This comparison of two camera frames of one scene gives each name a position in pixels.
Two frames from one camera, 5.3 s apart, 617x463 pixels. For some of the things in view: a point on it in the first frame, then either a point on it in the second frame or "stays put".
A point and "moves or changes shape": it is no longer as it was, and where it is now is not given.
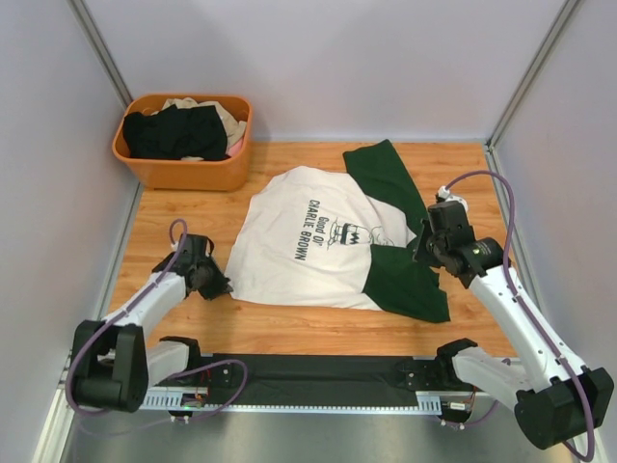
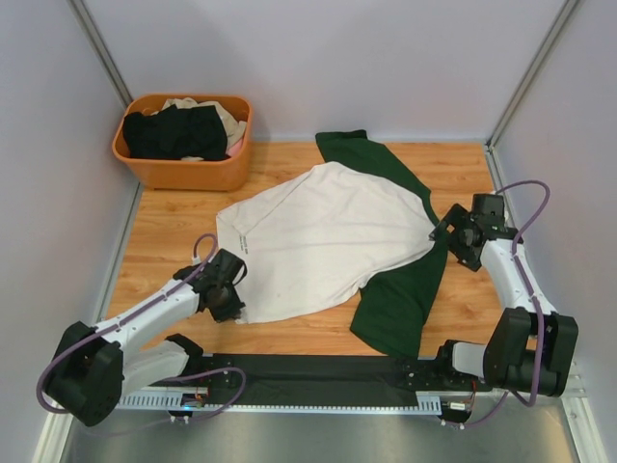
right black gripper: (418, 255) -> (454, 215)
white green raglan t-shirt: (345, 237) moves or changes shape
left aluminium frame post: (104, 57) stays put
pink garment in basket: (234, 149) stays put
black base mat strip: (299, 379) stays put
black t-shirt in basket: (177, 133) stays put
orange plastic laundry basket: (220, 175) stays put
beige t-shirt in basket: (234, 129) stays put
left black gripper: (220, 286) -> (231, 312)
